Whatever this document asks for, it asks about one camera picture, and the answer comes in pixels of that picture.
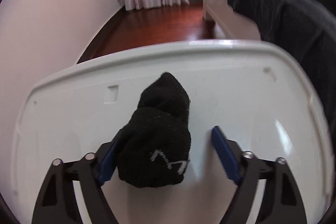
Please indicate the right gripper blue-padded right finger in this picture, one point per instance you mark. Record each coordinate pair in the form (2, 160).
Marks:
(281, 200)

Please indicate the black sock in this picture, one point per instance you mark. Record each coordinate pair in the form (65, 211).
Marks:
(153, 148)

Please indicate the white bed frame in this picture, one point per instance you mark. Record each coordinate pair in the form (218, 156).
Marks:
(234, 25)

